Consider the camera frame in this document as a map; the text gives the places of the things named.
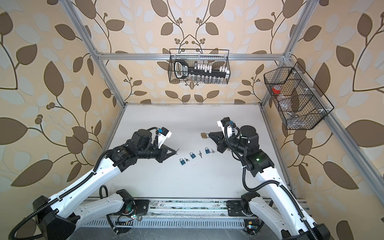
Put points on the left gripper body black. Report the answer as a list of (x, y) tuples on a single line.
[(161, 152)]

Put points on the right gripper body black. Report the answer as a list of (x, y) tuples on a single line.
[(232, 143)]

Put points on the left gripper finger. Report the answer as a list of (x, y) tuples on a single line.
[(169, 150), (169, 154)]

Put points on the long-shackle brass padlock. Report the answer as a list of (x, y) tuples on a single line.
[(204, 136)]

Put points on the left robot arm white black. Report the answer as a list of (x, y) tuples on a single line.
[(61, 214)]

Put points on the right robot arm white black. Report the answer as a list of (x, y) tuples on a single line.
[(267, 195)]

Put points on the black tool with white bits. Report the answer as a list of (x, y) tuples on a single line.
[(182, 70)]

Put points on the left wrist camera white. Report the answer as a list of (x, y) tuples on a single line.
[(161, 135)]

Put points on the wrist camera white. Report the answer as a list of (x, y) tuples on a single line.
[(161, 135), (229, 129)]

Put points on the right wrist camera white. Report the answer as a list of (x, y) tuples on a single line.
[(229, 129)]

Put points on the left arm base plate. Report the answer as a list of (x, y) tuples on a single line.
[(135, 207)]

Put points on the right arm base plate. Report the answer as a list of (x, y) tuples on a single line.
[(236, 208)]

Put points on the back wire basket black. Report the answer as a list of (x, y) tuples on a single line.
[(215, 57)]

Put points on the side wire basket black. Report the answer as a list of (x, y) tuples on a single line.
[(302, 104)]

